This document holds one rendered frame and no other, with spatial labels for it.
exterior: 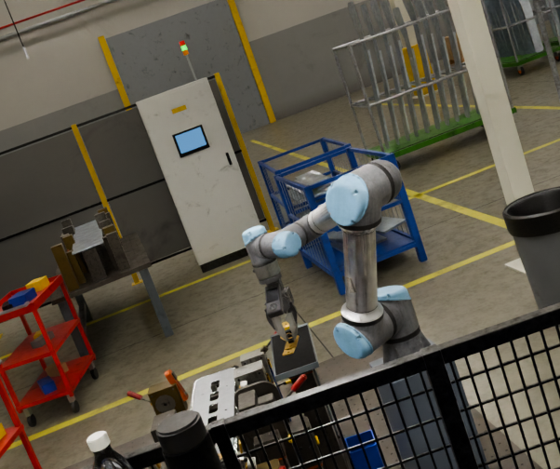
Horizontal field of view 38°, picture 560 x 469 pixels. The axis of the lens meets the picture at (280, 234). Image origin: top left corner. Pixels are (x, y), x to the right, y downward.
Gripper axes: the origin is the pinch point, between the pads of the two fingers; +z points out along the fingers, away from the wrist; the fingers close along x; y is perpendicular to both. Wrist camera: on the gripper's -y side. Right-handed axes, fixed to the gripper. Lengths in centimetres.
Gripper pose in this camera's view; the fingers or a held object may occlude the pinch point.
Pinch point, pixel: (289, 337)
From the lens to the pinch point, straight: 250.7
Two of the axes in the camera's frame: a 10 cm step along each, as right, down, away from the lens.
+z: 3.3, 9.2, 2.1
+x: -9.3, 2.9, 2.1
